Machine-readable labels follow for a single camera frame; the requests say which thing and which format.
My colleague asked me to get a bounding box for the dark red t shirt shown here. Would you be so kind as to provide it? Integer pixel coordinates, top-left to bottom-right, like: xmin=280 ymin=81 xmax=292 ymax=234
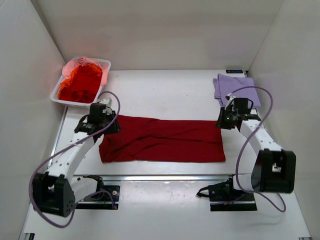
xmin=99 ymin=115 xmax=226 ymax=163

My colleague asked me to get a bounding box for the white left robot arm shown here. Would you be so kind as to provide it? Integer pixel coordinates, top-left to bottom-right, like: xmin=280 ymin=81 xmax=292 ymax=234
xmin=31 ymin=98 xmax=121 ymax=217

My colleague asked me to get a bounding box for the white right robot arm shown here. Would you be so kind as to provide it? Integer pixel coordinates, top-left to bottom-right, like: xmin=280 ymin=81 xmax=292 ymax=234
xmin=216 ymin=95 xmax=296 ymax=200

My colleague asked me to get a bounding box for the folded lilac t shirt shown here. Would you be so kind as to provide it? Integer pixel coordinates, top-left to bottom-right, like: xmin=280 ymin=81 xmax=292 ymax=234
xmin=213 ymin=73 xmax=261 ymax=108

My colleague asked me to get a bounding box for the orange red t shirt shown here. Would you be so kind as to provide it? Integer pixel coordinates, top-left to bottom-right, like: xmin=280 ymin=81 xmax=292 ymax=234
xmin=58 ymin=64 xmax=102 ymax=104

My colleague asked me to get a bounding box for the blue label sticker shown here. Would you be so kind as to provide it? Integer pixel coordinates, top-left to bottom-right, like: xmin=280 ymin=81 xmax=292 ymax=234
xmin=225 ymin=69 xmax=244 ymax=74

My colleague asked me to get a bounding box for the white plastic laundry basket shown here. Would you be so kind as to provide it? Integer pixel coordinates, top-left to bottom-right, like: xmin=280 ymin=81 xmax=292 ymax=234
xmin=50 ymin=56 xmax=111 ymax=108

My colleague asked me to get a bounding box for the pink t shirt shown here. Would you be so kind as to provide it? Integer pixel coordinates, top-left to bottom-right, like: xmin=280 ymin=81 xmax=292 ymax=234
xmin=62 ymin=56 xmax=111 ymax=86

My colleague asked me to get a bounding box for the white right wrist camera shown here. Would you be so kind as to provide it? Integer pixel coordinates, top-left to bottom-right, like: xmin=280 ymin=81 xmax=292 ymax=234
xmin=224 ymin=94 xmax=237 ymax=111

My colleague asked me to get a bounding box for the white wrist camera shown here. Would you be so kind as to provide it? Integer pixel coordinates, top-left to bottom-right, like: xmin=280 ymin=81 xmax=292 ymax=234
xmin=224 ymin=94 xmax=237 ymax=111
xmin=97 ymin=97 xmax=113 ymax=109

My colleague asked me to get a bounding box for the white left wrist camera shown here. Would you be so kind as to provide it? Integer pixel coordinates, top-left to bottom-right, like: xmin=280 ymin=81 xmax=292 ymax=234
xmin=97 ymin=97 xmax=113 ymax=109

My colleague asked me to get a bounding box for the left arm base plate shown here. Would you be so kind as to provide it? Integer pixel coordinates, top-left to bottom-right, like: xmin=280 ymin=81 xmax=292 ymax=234
xmin=71 ymin=175 xmax=121 ymax=210

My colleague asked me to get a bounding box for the aluminium table edge rail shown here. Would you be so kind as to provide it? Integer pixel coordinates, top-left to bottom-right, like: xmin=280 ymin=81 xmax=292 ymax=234
xmin=102 ymin=174 xmax=230 ymax=182

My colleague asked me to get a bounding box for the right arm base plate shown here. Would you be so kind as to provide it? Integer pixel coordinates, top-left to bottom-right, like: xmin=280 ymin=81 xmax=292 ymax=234
xmin=196 ymin=177 xmax=258 ymax=212

